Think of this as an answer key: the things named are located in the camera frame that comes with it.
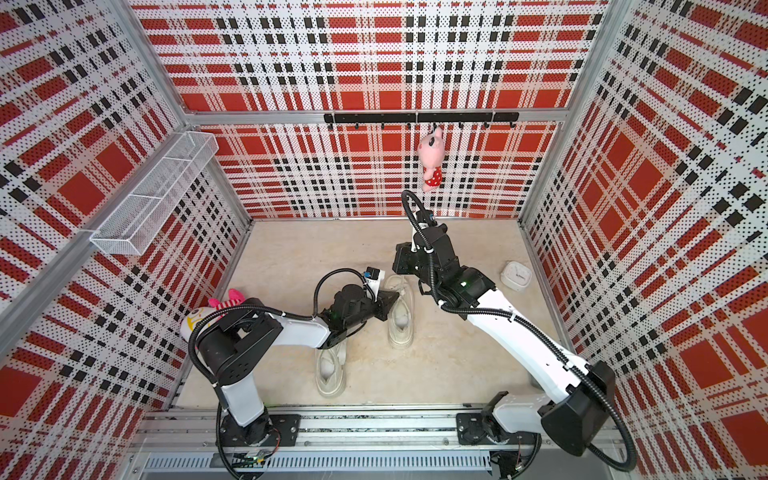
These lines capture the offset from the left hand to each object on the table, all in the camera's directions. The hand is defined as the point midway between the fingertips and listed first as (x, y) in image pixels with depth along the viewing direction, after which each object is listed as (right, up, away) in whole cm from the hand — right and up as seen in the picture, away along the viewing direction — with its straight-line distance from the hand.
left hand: (402, 294), depth 89 cm
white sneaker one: (0, -8, -1) cm, 8 cm away
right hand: (0, +14, -17) cm, 22 cm away
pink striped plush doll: (-61, -6, -3) cm, 61 cm away
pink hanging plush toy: (+9, +44, +2) cm, 45 cm away
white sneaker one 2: (-20, -20, -9) cm, 29 cm away
